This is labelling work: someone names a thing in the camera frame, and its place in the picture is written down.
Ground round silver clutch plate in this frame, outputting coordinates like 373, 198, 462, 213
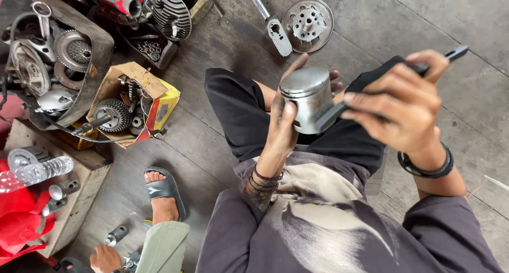
281, 0, 335, 54

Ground black slide sandal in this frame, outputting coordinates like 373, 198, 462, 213
143, 166, 187, 223

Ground red cloth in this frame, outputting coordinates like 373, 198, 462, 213
0, 159, 56, 266

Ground person's black shorts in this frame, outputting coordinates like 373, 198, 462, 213
204, 56, 407, 177

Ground person's right hand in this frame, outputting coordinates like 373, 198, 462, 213
340, 49, 451, 157

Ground dark cord bracelets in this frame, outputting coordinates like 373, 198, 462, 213
247, 164, 285, 193

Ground wooden block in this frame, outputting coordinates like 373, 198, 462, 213
4, 119, 114, 258

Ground small silver slotted cylinder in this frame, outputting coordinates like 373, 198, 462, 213
104, 225, 129, 247
49, 179, 81, 201
41, 197, 68, 217

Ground small silver metal part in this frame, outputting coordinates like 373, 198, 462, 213
122, 251, 142, 272

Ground black rubber wristband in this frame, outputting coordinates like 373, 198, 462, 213
397, 142, 455, 179

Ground clear plastic water bottle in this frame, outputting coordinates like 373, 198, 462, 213
0, 155, 75, 194

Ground grey low stool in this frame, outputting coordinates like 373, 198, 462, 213
364, 146, 389, 197

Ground rubber tub of engine parts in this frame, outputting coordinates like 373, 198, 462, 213
0, 0, 115, 131

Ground black cable with plug cap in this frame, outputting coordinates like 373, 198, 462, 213
40, 113, 168, 144

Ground cardboard box of gears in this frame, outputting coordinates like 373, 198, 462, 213
86, 61, 181, 149

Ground person's left hand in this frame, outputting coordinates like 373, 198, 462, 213
258, 53, 345, 172

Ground metal tray of nuts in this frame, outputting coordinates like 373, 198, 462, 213
119, 25, 180, 70

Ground person's grey bleached shirt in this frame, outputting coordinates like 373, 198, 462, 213
195, 151, 506, 273

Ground silver metal piston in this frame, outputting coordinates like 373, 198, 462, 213
279, 67, 337, 135

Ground black finned cylinder head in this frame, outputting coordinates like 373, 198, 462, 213
152, 0, 193, 42

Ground black scraper tool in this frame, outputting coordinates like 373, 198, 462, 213
316, 45, 469, 133

